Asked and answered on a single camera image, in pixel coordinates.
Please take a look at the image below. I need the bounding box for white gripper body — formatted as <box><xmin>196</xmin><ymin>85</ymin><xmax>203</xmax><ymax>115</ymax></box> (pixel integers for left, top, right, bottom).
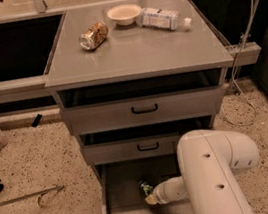
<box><xmin>153</xmin><ymin>177</ymin><xmax>189</xmax><ymax>205</ymax></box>

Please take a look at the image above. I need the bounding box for green soda can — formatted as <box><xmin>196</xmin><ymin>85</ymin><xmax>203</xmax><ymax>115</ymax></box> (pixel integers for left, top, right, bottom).
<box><xmin>138</xmin><ymin>179</ymin><xmax>154</xmax><ymax>197</ymax></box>

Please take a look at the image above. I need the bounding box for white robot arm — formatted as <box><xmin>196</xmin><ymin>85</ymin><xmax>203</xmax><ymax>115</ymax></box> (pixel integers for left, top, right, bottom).
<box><xmin>139</xmin><ymin>129</ymin><xmax>260</xmax><ymax>214</ymax></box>

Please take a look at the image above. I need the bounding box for bottom grey drawer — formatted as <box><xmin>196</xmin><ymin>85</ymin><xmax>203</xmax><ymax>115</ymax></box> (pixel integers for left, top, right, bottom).
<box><xmin>101</xmin><ymin>154</ymin><xmax>193</xmax><ymax>214</ymax></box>

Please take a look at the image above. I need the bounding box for grey drawer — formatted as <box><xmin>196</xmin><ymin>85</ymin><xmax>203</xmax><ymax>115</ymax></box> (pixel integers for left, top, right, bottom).
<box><xmin>101</xmin><ymin>154</ymin><xmax>193</xmax><ymax>214</ymax></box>
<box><xmin>80</xmin><ymin>115</ymin><xmax>213</xmax><ymax>165</ymax></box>
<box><xmin>58</xmin><ymin>69</ymin><xmax>223</xmax><ymax>134</ymax></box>

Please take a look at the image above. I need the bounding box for middle grey drawer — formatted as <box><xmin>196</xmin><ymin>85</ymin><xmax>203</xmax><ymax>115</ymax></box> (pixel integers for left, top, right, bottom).
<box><xmin>80</xmin><ymin>115</ymin><xmax>213</xmax><ymax>165</ymax></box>

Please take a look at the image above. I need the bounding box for top grey drawer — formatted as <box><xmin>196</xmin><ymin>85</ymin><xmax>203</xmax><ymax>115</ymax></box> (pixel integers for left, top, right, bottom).
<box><xmin>58</xmin><ymin>69</ymin><xmax>223</xmax><ymax>134</ymax></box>

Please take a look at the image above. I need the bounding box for grey drawer cabinet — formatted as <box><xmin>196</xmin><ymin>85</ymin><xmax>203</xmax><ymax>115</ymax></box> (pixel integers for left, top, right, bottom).
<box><xmin>45</xmin><ymin>0</ymin><xmax>233</xmax><ymax>179</ymax></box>

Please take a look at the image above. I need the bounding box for gold brown soda can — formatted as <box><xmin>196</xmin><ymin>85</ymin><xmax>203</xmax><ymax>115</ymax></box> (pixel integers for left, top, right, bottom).
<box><xmin>79</xmin><ymin>22</ymin><xmax>109</xmax><ymax>51</ymax></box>

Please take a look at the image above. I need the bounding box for metal hook rod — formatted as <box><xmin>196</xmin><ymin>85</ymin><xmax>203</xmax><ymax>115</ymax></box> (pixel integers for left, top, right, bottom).
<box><xmin>0</xmin><ymin>185</ymin><xmax>65</xmax><ymax>208</ymax></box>

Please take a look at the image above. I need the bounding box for black clip on floor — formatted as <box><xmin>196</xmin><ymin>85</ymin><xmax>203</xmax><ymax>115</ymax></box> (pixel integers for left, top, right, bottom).
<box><xmin>32</xmin><ymin>114</ymin><xmax>42</xmax><ymax>128</ymax></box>

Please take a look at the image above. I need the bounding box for clear plastic water bottle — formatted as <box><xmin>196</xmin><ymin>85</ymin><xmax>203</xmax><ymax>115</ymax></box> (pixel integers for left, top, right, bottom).
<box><xmin>136</xmin><ymin>7</ymin><xmax>193</xmax><ymax>31</ymax></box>

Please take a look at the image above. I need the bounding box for white bowl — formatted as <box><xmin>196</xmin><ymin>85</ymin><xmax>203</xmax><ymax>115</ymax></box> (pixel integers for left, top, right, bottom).
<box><xmin>107</xmin><ymin>4</ymin><xmax>142</xmax><ymax>26</ymax></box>

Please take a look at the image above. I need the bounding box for white cable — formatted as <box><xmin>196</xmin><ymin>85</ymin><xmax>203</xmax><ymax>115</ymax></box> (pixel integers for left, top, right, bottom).
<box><xmin>202</xmin><ymin>0</ymin><xmax>268</xmax><ymax>131</ymax></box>

